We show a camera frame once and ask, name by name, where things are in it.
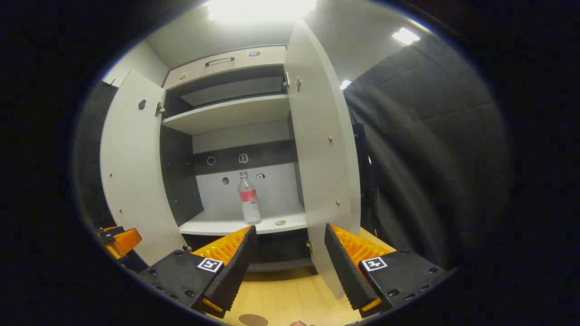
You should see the large ceiling light panel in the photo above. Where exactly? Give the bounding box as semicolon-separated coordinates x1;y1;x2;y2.
208;0;319;22

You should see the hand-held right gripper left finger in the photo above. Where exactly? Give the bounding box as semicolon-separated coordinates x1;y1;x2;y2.
137;225;258;319

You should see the clear bottle with pink label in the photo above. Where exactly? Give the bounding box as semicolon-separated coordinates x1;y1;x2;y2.
237;171;262;225

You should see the grey cabinet door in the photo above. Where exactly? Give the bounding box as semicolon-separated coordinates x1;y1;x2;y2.
100;69;189;267
284;18;362;299

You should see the grey and black cabinet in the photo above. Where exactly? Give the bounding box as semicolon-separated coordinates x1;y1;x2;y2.
159;44;318;273

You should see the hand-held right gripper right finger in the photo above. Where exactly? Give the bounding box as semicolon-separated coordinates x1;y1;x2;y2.
324;223;454;317

